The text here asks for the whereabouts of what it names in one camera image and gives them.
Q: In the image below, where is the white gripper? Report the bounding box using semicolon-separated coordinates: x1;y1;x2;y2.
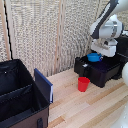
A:
90;38;118;58

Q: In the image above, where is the blue plastic bowl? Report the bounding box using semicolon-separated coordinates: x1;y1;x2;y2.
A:
87;52;103;63

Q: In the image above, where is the red plastic cup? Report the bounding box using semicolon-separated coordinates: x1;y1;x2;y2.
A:
77;76;91;93

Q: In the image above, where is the beige woven folding screen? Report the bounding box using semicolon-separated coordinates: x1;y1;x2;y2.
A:
0;0;128;78

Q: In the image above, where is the dark blue binder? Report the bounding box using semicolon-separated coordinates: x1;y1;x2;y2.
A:
33;68;55;104

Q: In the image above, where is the black fabric storage box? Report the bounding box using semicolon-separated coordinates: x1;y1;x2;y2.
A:
0;59;51;128

